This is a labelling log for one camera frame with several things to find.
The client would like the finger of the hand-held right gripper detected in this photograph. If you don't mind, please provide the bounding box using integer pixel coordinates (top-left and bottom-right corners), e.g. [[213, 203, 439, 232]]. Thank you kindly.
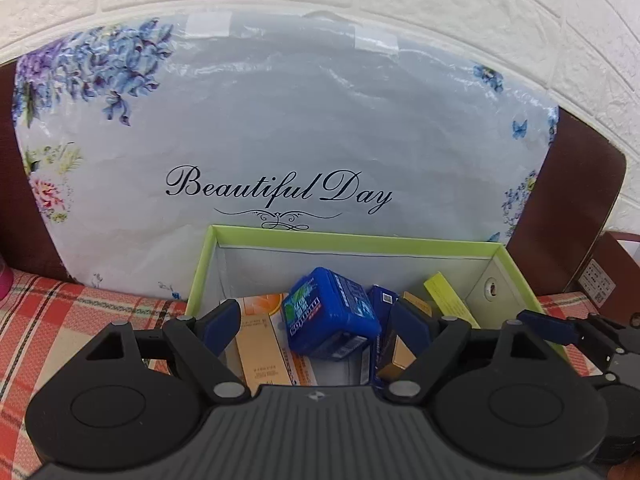
[[516, 309, 613, 361]]

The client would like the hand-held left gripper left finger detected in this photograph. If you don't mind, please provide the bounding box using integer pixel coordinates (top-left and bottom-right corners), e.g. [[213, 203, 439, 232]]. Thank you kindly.
[[65, 299, 251, 403]]

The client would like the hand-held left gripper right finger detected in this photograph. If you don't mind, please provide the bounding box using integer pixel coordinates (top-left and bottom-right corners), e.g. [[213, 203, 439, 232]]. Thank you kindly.
[[382, 300, 561, 403]]

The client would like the dark blue small box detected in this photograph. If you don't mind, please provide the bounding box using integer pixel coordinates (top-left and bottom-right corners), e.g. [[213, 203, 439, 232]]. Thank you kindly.
[[377, 292, 437, 382]]

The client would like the blue medicine box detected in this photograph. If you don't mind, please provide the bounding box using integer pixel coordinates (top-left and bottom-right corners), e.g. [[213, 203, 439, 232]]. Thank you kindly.
[[367, 285, 401, 387]]

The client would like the orange white medicine box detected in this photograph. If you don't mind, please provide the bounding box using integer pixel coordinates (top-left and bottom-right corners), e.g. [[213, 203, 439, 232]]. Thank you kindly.
[[227, 294, 373, 387]]

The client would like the yellow box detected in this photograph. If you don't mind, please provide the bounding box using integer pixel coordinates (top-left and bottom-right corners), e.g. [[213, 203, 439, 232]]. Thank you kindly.
[[424, 272, 481, 328]]

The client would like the blue chewing gum container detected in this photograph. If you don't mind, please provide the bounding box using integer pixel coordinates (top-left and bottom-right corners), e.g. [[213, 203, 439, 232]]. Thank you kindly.
[[281, 267, 382, 359]]

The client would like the light green cardboard box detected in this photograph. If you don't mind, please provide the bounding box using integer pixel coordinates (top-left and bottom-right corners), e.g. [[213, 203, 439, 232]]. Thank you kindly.
[[185, 225, 606, 388]]

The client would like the brown shoe box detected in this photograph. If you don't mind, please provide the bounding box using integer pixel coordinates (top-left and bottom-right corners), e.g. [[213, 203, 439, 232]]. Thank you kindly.
[[565, 232, 640, 322]]

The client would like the brown board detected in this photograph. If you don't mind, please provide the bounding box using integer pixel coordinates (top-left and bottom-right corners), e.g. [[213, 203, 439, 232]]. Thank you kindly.
[[0, 62, 628, 306]]

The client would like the red plaid cloth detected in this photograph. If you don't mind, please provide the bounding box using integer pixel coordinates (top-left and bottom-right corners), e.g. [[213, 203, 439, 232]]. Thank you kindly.
[[0, 267, 608, 480]]

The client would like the floral printed plastic bag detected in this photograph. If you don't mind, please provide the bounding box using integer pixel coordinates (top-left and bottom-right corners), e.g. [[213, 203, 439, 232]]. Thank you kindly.
[[12, 10, 560, 303]]

